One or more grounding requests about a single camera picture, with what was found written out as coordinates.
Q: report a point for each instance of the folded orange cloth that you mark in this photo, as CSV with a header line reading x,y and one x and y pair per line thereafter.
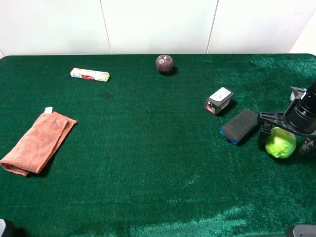
x,y
38,144

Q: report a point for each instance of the black blue board eraser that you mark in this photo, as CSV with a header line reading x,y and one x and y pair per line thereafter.
x,y
240,126

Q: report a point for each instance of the white red toothpaste box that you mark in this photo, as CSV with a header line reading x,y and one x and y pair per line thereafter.
x,y
90,74

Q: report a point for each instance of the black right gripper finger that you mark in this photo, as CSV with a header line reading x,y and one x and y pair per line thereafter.
x,y
265,132
308,146

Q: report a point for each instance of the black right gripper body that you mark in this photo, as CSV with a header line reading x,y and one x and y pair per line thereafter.
x,y
298,119

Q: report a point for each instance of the green velvet table cover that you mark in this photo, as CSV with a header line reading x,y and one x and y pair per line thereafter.
x,y
146,158

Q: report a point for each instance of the green round fruit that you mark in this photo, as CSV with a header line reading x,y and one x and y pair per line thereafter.
x,y
281,143

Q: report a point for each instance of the dark maroon ball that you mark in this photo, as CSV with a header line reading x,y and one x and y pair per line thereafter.
x,y
164,63

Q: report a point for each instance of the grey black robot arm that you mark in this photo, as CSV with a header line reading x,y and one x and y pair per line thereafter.
x,y
306,97

